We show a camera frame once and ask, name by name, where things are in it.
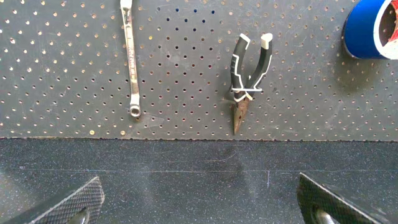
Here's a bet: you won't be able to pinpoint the black pegboard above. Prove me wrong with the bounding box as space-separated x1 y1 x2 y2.
0 0 398 141

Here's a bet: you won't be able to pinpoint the wrench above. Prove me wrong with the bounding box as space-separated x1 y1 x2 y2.
119 0 142 118

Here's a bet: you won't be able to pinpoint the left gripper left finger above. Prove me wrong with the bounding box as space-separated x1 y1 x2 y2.
0 176 106 224

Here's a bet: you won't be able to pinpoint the metal hook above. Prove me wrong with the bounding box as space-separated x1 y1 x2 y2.
230 86 264 93

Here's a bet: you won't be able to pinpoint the roll of blue tape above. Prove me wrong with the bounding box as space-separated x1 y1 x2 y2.
341 0 398 60

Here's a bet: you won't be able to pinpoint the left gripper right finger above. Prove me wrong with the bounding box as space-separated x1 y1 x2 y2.
295 172 398 224

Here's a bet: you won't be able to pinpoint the black and white pliers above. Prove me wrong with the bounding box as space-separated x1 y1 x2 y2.
229 32 274 135

